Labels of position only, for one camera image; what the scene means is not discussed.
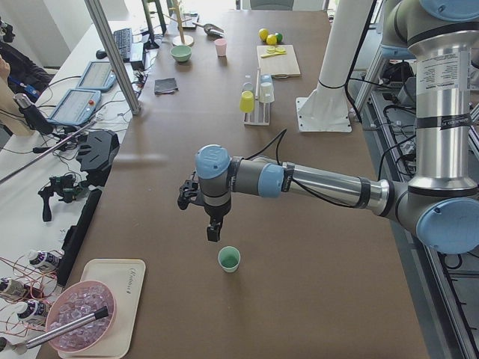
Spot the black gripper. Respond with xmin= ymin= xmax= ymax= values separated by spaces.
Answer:
xmin=204 ymin=203 xmax=230 ymax=242

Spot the mint green cup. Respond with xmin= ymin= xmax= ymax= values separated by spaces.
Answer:
xmin=217 ymin=246 xmax=241 ymax=273

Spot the pink cup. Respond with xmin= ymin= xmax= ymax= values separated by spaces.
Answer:
xmin=214 ymin=38 xmax=228 ymax=57

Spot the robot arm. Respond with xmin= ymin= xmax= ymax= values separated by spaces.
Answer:
xmin=195 ymin=1 xmax=478 ymax=254

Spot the yellow cup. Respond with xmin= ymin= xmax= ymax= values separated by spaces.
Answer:
xmin=239 ymin=90 xmax=254 ymax=114

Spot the white cup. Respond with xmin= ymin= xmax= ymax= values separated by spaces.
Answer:
xmin=259 ymin=82 xmax=275 ymax=104

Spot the grey cup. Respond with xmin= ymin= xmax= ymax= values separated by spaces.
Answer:
xmin=242 ymin=82 xmax=254 ymax=92

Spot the blue cup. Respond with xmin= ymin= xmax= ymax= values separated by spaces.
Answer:
xmin=260 ymin=74 xmax=272 ymax=84

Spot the cream plastic tray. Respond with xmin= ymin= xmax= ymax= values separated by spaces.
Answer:
xmin=46 ymin=259 xmax=146 ymax=358

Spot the black gripper stand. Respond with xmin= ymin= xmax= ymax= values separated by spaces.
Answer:
xmin=76 ymin=129 xmax=120 ymax=186

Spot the pink bowl of ice cubes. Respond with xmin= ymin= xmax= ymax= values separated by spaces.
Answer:
xmin=46 ymin=280 xmax=116 ymax=353

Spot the grey cloth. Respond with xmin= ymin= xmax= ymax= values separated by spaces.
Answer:
xmin=153 ymin=78 xmax=178 ymax=94

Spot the wooden cutting board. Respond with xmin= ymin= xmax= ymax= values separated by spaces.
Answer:
xmin=256 ymin=45 xmax=301 ymax=78

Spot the green bowl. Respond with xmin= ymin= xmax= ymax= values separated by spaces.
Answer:
xmin=170 ymin=45 xmax=192 ymax=63

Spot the blue teach pendant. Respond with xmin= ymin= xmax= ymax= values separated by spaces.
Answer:
xmin=76 ymin=61 xmax=116 ymax=92
xmin=46 ymin=88 xmax=102 ymax=126

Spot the yellow plastic knife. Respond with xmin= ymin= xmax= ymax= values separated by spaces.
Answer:
xmin=260 ymin=52 xmax=286 ymax=58

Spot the wooden mug tree stand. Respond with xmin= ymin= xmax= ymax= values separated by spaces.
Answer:
xmin=172 ymin=0 xmax=194 ymax=46

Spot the yellow lemon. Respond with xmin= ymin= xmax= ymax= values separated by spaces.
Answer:
xmin=258 ymin=28 xmax=269 ymax=41
xmin=265 ymin=34 xmax=278 ymax=46

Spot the metal scoop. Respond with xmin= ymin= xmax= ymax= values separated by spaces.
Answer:
xmin=193 ymin=22 xmax=225 ymax=37

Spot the green lime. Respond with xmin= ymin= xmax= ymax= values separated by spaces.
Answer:
xmin=275 ymin=32 xmax=283 ymax=43

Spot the black computer mouse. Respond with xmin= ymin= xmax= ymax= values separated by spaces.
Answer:
xmin=96 ymin=50 xmax=107 ymax=60

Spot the black keyboard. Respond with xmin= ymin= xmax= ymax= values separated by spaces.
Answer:
xmin=112 ymin=28 xmax=132 ymax=62

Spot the white wire cup rack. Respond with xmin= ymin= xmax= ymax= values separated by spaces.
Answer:
xmin=243 ymin=68 xmax=272 ymax=126

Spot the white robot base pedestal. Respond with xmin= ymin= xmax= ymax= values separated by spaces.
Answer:
xmin=296 ymin=0 xmax=375 ymax=133

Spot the aluminium frame post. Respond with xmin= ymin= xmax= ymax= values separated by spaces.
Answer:
xmin=85 ymin=0 xmax=141 ymax=115

